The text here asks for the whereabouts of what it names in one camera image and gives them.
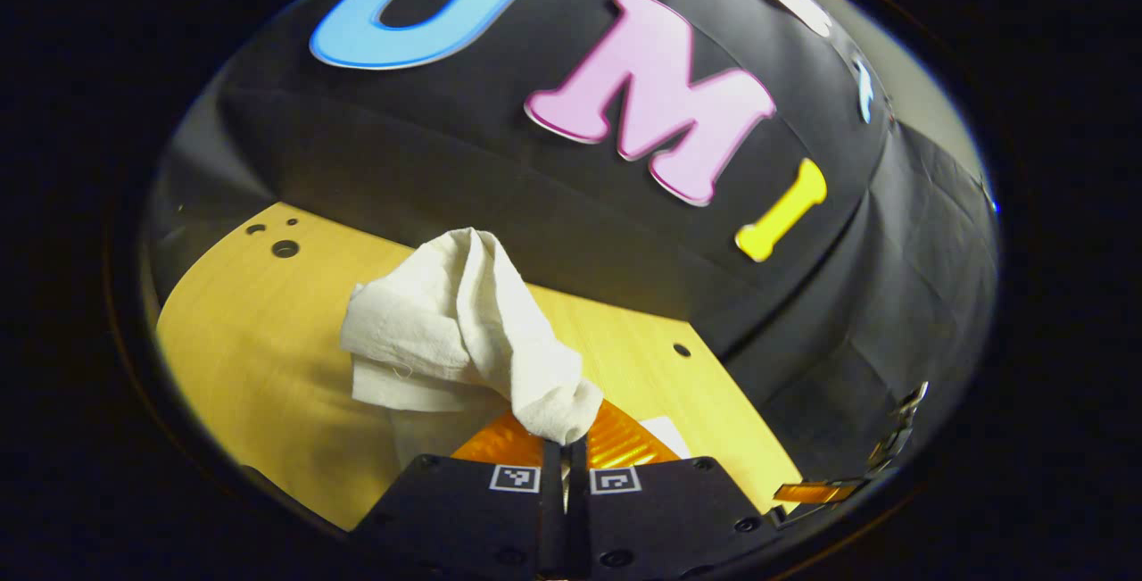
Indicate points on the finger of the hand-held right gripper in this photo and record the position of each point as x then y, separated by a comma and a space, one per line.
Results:
816, 492

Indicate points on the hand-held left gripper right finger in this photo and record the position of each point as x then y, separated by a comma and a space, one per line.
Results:
660, 510

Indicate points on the black backdrop cloth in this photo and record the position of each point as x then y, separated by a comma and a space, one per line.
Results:
535, 188

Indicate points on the white jeans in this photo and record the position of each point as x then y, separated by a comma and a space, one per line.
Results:
464, 313

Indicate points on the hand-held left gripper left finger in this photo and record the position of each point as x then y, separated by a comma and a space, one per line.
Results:
464, 510

